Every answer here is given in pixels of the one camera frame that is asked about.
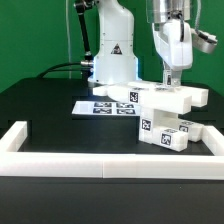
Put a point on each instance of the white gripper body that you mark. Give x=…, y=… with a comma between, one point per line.
x=173, y=42

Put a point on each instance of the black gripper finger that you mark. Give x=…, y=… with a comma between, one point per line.
x=171, y=78

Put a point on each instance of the white chair back frame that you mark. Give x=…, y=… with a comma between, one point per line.
x=153, y=95

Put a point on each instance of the white chair seat part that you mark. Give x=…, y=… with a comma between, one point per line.
x=149, y=120

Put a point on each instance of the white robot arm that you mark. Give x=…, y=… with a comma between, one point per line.
x=115, y=62

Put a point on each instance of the white marker base sheet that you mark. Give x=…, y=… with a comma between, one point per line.
x=105, y=108

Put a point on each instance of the white U-shaped boundary frame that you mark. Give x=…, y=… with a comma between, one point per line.
x=13, y=162

